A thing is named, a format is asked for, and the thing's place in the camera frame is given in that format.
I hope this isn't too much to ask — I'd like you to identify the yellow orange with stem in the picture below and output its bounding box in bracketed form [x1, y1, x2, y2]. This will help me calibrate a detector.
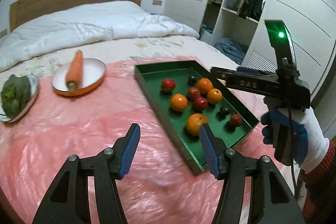
[207, 88, 223, 105]

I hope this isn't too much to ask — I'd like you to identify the dark plum front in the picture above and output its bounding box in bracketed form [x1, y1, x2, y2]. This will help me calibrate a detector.
[187, 75, 198, 85]

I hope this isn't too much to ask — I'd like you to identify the dark plum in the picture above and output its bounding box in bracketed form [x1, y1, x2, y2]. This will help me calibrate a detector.
[219, 105, 231, 117]
[187, 75, 198, 85]

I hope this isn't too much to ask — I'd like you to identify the small red fruit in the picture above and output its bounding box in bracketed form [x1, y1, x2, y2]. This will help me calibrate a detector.
[187, 87, 202, 101]
[193, 96, 209, 111]

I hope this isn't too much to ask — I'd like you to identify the dark plum back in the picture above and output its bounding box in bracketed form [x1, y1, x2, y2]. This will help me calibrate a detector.
[219, 105, 231, 117]

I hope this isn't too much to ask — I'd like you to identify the large tangerine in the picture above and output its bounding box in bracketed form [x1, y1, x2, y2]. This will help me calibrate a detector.
[186, 113, 209, 136]

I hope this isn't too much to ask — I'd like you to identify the right gloved hand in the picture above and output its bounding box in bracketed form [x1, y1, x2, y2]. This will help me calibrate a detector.
[261, 108, 335, 174]

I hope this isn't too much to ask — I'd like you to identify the blue folded towel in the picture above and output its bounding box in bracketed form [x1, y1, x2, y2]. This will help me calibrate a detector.
[214, 38, 245, 65]

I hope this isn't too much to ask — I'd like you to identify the green tray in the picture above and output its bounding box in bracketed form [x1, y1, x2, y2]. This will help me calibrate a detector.
[134, 60, 259, 176]

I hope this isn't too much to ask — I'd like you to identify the white wardrobe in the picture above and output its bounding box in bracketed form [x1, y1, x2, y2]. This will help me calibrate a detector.
[164, 0, 335, 97]

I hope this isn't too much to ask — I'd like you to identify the pink plastic sheet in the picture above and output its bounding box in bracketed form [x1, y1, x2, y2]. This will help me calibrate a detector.
[0, 56, 289, 224]

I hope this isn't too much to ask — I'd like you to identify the green leafy cabbage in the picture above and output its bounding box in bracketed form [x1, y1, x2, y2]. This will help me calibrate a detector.
[1, 75, 31, 119]

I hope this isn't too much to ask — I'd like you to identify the white patterned plate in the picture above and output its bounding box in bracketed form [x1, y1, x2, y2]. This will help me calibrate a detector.
[1, 75, 40, 123]

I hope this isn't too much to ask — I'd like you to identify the orange rimmed plate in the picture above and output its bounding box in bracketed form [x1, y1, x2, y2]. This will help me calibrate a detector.
[51, 58, 107, 97]

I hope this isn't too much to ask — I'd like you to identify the carrot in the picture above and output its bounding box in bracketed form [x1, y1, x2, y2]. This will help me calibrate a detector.
[66, 50, 83, 93]

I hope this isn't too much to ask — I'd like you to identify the floral bed sheet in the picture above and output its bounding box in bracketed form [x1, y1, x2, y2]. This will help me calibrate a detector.
[1, 36, 238, 83]

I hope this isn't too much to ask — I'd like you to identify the white duvet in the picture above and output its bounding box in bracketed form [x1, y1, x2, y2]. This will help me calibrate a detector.
[1, 1, 199, 71]

